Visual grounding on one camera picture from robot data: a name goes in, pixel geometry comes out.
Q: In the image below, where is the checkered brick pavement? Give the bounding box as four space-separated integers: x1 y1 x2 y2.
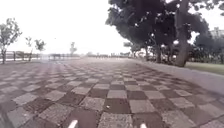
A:
0 58 224 128

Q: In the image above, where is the pale building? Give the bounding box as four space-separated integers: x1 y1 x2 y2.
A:
209 27 224 40

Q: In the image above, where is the pale grey kerb strip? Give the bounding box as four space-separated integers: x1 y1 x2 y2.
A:
130 58 224 96

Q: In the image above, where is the row of small trees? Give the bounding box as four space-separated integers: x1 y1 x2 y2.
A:
0 18 78 65

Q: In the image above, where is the grass lawn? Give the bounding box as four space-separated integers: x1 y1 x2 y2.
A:
183 61 224 76

